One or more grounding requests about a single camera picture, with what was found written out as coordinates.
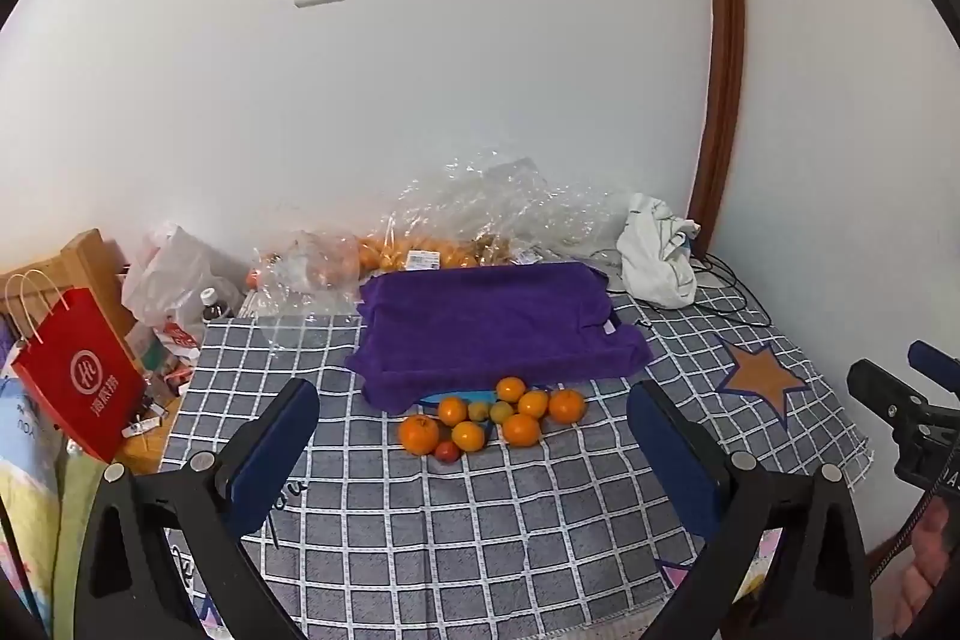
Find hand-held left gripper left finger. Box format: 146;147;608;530
75;377;321;640

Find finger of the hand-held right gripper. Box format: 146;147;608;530
907;340;960;392
847;358;935;435

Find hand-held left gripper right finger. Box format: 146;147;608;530
626;380;872;640

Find large orange tangerine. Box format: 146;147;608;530
398;415;441;457

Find purple towel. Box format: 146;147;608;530
346;262;653;414

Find person's right hand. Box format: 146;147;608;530
874;503;960;640

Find wooden side table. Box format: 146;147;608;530
116;377;187;477

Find red and white packet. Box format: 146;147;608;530
154;323;202;357

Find dark bottle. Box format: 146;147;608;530
200;287;235;323

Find small clear plastic bag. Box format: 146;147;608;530
247;227;365;371

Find grey checked star blanket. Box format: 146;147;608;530
161;276;875;640

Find white crumpled cloth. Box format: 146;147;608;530
616;192;703;310

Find red paper bag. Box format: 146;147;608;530
6;270;148;463

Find white plastic bag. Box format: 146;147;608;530
121;223;242;357

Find bagged oranges pile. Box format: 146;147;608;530
358;235;485;274

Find colourful printed bedding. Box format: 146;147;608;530
0;340;102;640

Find large clear plastic bag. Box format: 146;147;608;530
360;156;627;275

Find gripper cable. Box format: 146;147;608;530
868;479;942;587

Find black cables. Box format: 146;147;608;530
585;246;773;327

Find brown wooden door frame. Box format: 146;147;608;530
688;0;748;260

